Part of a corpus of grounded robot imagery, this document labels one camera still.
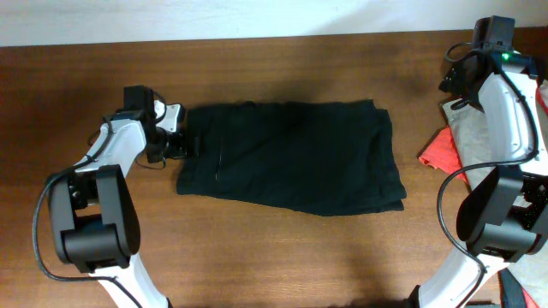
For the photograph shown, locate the black shorts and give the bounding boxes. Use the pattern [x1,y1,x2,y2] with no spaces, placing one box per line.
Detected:
[176,100,407,216]

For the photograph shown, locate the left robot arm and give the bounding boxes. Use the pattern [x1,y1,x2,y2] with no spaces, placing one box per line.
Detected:
[41,104,186,307]

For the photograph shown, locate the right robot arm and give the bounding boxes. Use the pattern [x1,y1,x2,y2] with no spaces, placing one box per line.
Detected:
[408,49,547,307]

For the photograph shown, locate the grey khaki shorts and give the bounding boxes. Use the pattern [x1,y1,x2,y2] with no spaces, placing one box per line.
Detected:
[442,101,547,308]

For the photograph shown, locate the red shirt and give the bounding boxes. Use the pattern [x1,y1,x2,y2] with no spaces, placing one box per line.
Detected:
[418,80,548,185]

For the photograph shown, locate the dark garment bottom right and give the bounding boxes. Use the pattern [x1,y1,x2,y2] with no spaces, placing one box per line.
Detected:
[499,269,527,308]

